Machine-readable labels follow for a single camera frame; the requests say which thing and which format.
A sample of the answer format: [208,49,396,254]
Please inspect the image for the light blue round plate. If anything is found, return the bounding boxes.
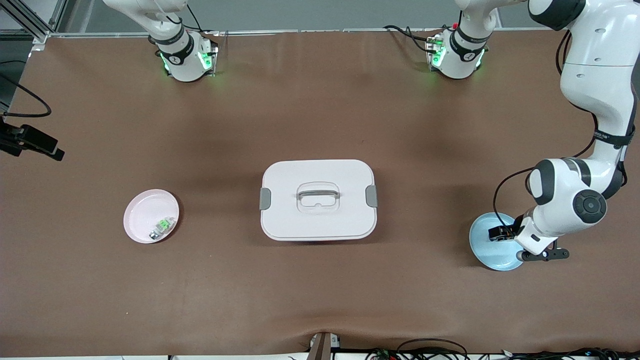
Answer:
[468,212,530,272]

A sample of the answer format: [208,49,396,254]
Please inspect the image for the pink round plate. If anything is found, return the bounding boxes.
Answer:
[123,188,180,245]

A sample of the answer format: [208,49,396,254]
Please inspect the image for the white lidded storage box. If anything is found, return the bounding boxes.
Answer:
[259,159,379,242]

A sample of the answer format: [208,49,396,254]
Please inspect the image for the brown table mat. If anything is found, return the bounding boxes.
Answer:
[0,30,640,357]

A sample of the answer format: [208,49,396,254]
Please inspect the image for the metal table clamp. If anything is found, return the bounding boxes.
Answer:
[306,331,342,360]

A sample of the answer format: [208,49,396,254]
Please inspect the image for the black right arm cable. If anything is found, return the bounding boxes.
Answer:
[0,74,52,118]

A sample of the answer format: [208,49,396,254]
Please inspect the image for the aluminium frame post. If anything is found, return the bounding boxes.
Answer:
[0,0,68,45]

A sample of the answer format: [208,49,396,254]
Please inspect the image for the green and clear switch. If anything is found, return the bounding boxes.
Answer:
[149,216,177,240]

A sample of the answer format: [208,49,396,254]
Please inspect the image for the looped black cable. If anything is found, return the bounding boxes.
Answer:
[397,338,468,360]

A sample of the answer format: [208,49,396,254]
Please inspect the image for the black cable tangle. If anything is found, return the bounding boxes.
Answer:
[367,346,640,360]

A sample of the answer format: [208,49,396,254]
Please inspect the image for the black right base cables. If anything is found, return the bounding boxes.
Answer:
[170,0,221,36]

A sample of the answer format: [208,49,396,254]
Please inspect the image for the black base cables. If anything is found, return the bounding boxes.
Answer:
[170,0,221,36]
[384,24,443,53]

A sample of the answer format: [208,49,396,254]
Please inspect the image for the grey box lid handle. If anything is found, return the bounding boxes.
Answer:
[297,188,341,202]

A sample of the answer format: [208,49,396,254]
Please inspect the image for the black left base cables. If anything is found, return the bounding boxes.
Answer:
[384,24,443,53]

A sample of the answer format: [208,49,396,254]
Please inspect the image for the aluminium table edge rail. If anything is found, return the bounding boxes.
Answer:
[30,29,531,38]

